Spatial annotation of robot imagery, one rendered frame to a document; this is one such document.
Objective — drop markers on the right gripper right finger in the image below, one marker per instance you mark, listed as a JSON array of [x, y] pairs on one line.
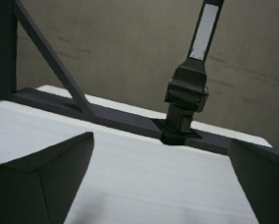
[[257, 171]]

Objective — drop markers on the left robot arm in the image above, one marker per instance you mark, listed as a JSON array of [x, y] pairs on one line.
[[187, 87]]

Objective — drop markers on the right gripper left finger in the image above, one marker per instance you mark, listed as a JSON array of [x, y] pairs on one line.
[[40, 188]]

